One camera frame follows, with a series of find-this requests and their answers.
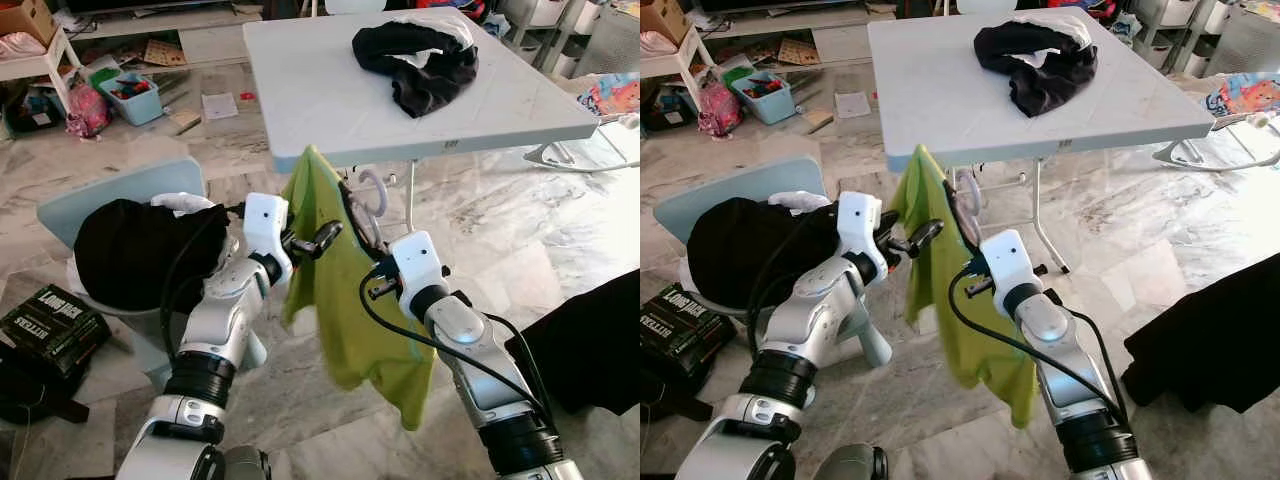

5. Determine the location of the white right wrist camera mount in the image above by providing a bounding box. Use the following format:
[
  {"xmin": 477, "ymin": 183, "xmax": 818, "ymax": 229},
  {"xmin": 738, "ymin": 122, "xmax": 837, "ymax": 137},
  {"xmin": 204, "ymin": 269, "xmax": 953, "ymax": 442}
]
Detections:
[
  {"xmin": 388, "ymin": 232, "xmax": 446, "ymax": 306},
  {"xmin": 978, "ymin": 230, "xmax": 1036, "ymax": 301}
]

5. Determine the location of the pale lilac plastic hanger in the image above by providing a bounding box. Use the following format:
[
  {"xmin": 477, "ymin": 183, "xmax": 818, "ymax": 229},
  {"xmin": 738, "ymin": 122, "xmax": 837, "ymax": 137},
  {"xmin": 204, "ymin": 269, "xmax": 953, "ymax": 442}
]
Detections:
[
  {"xmin": 945, "ymin": 168, "xmax": 986, "ymax": 251},
  {"xmin": 340, "ymin": 168, "xmax": 393, "ymax": 256}
]

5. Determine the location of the grey metal shelf rack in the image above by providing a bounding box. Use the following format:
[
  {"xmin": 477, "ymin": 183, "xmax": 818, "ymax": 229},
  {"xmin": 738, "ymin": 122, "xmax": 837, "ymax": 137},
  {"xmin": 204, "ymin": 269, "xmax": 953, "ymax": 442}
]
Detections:
[
  {"xmin": 1110, "ymin": 0, "xmax": 1231, "ymax": 76},
  {"xmin": 480, "ymin": 0, "xmax": 601, "ymax": 79}
]

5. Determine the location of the pink patterned bag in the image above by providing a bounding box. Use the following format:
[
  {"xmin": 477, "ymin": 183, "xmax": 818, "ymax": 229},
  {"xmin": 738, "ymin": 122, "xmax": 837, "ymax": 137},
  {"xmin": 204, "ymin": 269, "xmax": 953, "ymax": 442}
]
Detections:
[
  {"xmin": 65, "ymin": 78, "xmax": 113, "ymax": 139},
  {"xmin": 697, "ymin": 80, "xmax": 743, "ymax": 137}
]

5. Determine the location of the small white garment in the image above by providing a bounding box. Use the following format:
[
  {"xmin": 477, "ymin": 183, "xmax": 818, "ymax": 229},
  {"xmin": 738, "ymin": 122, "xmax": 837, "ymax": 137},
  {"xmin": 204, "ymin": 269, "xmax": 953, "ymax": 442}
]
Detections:
[
  {"xmin": 768, "ymin": 190, "xmax": 833, "ymax": 216},
  {"xmin": 150, "ymin": 192, "xmax": 216, "ymax": 216}
]

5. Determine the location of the white perforated hamper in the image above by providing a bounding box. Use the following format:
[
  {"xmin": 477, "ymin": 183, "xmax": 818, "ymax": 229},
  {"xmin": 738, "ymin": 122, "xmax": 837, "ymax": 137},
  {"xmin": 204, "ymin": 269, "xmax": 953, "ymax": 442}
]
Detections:
[
  {"xmin": 575, "ymin": 5, "xmax": 641, "ymax": 76},
  {"xmin": 1205, "ymin": 5, "xmax": 1280, "ymax": 76}
]

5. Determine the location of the light blue storage bin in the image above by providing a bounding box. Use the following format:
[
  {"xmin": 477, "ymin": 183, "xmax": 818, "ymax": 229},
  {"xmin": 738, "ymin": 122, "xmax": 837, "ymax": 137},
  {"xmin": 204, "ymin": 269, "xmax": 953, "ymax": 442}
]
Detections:
[
  {"xmin": 98, "ymin": 72, "xmax": 166, "ymax": 127},
  {"xmin": 728, "ymin": 68, "xmax": 798, "ymax": 125}
]

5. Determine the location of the black printed cardboard box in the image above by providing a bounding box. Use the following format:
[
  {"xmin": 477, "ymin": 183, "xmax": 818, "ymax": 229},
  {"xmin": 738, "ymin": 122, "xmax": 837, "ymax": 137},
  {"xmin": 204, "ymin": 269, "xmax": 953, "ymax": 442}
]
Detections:
[
  {"xmin": 640, "ymin": 283, "xmax": 738, "ymax": 386},
  {"xmin": 0, "ymin": 283, "xmax": 113, "ymax": 381}
]

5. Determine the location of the grey left robot leg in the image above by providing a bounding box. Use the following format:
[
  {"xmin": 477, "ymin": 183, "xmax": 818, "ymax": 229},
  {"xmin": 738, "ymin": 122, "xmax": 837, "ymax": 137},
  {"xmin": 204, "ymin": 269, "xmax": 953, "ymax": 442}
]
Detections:
[
  {"xmin": 222, "ymin": 445, "xmax": 271, "ymax": 480},
  {"xmin": 815, "ymin": 443, "xmax": 889, "ymax": 480}
]

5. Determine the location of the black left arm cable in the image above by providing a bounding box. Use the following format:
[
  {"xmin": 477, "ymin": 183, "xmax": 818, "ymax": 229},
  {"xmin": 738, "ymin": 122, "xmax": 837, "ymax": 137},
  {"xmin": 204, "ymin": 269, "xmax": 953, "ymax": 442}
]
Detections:
[
  {"xmin": 745, "ymin": 205, "xmax": 841, "ymax": 351},
  {"xmin": 158, "ymin": 205, "xmax": 246, "ymax": 351}
]

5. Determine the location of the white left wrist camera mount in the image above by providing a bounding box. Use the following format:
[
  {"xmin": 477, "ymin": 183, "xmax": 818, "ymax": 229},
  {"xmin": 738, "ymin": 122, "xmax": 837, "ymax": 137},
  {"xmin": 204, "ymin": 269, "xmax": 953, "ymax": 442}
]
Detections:
[
  {"xmin": 242, "ymin": 193, "xmax": 293, "ymax": 263},
  {"xmin": 836, "ymin": 190, "xmax": 885, "ymax": 263}
]

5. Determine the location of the white low rack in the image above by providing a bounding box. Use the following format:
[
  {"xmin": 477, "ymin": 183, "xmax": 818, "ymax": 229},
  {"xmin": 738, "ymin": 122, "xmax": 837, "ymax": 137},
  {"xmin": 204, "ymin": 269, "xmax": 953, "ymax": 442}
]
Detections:
[
  {"xmin": 0, "ymin": 28, "xmax": 83, "ymax": 113},
  {"xmin": 640, "ymin": 28, "xmax": 713, "ymax": 111}
]

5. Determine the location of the black heaped garment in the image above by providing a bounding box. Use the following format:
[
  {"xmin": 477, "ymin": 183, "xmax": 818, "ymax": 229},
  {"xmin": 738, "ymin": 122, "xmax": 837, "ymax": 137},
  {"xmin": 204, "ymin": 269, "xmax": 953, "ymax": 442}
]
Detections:
[
  {"xmin": 687, "ymin": 197, "xmax": 851, "ymax": 311},
  {"xmin": 73, "ymin": 198, "xmax": 236, "ymax": 313}
]

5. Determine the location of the light blue plastic chair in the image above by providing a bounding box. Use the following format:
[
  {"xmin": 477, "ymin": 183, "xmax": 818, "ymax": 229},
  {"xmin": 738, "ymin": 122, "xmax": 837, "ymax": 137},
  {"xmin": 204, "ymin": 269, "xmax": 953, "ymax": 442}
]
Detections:
[
  {"xmin": 37, "ymin": 155, "xmax": 271, "ymax": 391},
  {"xmin": 653, "ymin": 155, "xmax": 894, "ymax": 369}
]

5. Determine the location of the white folding table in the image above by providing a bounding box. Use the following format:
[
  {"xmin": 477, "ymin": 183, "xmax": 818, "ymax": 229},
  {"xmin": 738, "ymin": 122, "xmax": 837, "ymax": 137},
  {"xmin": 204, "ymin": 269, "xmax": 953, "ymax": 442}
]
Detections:
[
  {"xmin": 243, "ymin": 8, "xmax": 601, "ymax": 236},
  {"xmin": 866, "ymin": 8, "xmax": 1217, "ymax": 276}
]

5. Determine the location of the black garment with white trim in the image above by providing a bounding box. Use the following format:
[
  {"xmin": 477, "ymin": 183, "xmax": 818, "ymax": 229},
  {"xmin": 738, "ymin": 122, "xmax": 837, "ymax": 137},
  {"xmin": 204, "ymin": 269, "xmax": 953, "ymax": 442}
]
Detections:
[
  {"xmin": 974, "ymin": 22, "xmax": 1099, "ymax": 119},
  {"xmin": 352, "ymin": 20, "xmax": 480, "ymax": 119}
]

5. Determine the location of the black bag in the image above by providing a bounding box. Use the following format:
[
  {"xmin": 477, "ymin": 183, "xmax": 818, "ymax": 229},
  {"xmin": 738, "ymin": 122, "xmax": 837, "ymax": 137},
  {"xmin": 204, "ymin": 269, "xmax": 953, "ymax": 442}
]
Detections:
[
  {"xmin": 0, "ymin": 340, "xmax": 91, "ymax": 426},
  {"xmin": 640, "ymin": 360, "xmax": 716, "ymax": 426}
]

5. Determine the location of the yellow-green shirt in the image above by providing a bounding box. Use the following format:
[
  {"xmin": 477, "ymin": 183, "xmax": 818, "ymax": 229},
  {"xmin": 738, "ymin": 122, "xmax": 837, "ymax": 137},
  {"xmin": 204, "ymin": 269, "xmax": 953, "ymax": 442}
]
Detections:
[
  {"xmin": 278, "ymin": 145, "xmax": 438, "ymax": 433},
  {"xmin": 888, "ymin": 145, "xmax": 1041, "ymax": 431}
]

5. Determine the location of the colourful baby bouncer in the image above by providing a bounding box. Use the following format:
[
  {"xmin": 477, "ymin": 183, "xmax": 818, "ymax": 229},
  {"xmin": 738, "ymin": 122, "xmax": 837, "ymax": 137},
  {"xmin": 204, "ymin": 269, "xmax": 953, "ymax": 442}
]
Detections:
[
  {"xmin": 1150, "ymin": 72, "xmax": 1280, "ymax": 171},
  {"xmin": 525, "ymin": 72, "xmax": 641, "ymax": 171}
]

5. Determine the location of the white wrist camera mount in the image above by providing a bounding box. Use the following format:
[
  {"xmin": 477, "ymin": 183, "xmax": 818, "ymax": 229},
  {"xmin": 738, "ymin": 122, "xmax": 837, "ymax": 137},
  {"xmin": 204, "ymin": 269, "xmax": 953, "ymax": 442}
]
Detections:
[
  {"xmin": 388, "ymin": 232, "xmax": 446, "ymax": 306},
  {"xmin": 242, "ymin": 193, "xmax": 293, "ymax": 263},
  {"xmin": 836, "ymin": 190, "xmax": 885, "ymax": 263},
  {"xmin": 978, "ymin": 230, "xmax": 1036, "ymax": 301}
]

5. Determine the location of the brown puzzle board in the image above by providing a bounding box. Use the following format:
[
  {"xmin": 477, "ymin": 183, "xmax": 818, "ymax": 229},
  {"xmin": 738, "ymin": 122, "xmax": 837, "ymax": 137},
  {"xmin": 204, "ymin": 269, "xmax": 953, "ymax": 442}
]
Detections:
[
  {"xmin": 143, "ymin": 38, "xmax": 189, "ymax": 69},
  {"xmin": 775, "ymin": 38, "xmax": 821, "ymax": 67}
]

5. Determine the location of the white TV cabinet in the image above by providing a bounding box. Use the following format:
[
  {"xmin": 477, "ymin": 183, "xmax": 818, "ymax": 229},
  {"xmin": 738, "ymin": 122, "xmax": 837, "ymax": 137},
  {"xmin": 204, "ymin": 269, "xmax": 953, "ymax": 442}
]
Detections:
[
  {"xmin": 60, "ymin": 0, "xmax": 263, "ymax": 71},
  {"xmin": 690, "ymin": 0, "xmax": 891, "ymax": 66}
]

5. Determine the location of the brown cardboard box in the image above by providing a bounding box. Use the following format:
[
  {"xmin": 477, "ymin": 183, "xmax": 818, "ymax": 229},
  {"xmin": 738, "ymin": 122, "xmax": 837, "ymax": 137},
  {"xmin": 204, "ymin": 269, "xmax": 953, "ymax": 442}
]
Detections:
[
  {"xmin": 640, "ymin": 0, "xmax": 691, "ymax": 46},
  {"xmin": 0, "ymin": 0, "xmax": 59, "ymax": 46}
]

